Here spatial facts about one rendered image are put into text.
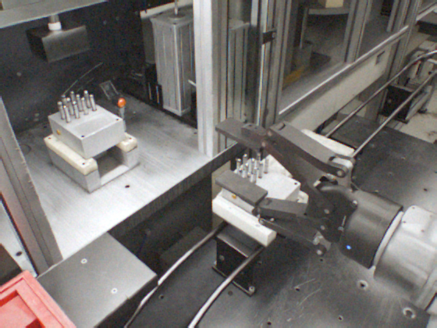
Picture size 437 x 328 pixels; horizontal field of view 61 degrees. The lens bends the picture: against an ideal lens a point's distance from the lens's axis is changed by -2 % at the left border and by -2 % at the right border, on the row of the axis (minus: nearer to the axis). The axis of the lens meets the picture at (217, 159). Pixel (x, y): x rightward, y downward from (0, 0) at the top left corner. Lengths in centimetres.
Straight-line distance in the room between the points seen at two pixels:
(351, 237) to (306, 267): 55
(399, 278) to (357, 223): 6
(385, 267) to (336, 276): 56
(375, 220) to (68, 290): 47
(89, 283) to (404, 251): 46
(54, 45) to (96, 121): 16
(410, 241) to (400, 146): 105
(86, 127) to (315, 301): 61
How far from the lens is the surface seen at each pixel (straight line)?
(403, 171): 131
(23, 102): 103
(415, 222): 40
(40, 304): 59
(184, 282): 91
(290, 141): 41
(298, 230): 49
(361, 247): 40
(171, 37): 90
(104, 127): 77
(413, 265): 39
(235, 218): 77
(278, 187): 76
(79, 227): 74
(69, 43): 75
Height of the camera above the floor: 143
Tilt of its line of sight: 38 degrees down
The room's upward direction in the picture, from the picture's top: straight up
